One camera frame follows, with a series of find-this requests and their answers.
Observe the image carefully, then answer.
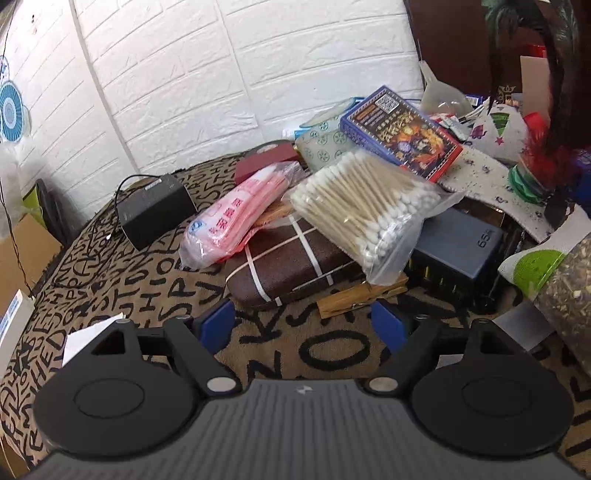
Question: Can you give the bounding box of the black red feather duster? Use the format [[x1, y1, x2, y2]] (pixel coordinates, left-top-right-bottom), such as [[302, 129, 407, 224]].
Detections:
[[482, 1, 590, 228]]

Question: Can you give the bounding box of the blue wall decoration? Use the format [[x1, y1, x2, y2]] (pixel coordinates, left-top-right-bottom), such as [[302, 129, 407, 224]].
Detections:
[[0, 55, 31, 143]]

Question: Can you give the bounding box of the black power adapter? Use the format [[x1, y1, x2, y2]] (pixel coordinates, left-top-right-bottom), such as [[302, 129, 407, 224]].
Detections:
[[115, 174, 197, 251]]

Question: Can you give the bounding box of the white patterned fabric pouch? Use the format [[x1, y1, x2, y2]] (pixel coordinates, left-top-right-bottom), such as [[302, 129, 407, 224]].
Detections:
[[438, 105, 554, 243]]

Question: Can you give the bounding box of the dark red flat box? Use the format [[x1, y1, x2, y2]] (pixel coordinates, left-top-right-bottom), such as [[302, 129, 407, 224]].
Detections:
[[235, 140, 301, 185]]

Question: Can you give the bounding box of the herb sachet bag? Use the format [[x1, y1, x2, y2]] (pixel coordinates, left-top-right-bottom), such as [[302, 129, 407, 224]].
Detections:
[[499, 205, 591, 373]]

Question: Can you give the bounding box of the brown striped case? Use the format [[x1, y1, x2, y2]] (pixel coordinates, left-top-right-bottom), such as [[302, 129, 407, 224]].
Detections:
[[225, 216, 362, 310]]

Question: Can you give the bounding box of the pink packet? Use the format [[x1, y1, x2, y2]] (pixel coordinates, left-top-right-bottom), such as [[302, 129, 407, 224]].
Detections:
[[178, 161, 304, 270]]

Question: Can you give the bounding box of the cotton swabs bag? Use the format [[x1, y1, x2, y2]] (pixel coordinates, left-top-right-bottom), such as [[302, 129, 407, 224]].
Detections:
[[284, 148, 464, 286]]

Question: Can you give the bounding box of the green patterned paper cup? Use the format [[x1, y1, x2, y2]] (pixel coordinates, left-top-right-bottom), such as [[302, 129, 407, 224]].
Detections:
[[294, 115, 356, 172]]

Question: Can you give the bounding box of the clear plastic funnel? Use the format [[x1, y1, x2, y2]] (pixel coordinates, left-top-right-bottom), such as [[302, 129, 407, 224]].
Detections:
[[419, 60, 473, 117]]

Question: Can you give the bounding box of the cardboard box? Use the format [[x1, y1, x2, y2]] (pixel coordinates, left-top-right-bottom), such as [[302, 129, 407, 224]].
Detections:
[[0, 214, 62, 314]]

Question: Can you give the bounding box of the wooden clothespin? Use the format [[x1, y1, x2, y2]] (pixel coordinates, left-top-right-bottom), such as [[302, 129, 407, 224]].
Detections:
[[317, 274, 408, 319]]

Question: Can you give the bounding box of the dark red wooden board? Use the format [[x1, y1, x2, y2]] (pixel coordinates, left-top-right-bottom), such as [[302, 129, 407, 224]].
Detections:
[[405, 1, 543, 98]]

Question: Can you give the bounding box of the large pink storage box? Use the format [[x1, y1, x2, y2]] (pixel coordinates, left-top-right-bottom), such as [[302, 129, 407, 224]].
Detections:
[[520, 56, 551, 114]]

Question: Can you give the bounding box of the white paper card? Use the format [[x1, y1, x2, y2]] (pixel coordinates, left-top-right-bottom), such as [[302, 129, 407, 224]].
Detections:
[[62, 313, 126, 366]]

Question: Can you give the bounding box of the colourful card box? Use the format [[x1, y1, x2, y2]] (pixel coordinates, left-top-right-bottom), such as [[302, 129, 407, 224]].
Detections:
[[339, 86, 462, 182]]

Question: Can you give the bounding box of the patterned table cloth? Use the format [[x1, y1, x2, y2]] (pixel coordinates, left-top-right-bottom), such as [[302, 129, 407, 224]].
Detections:
[[1, 154, 590, 479]]

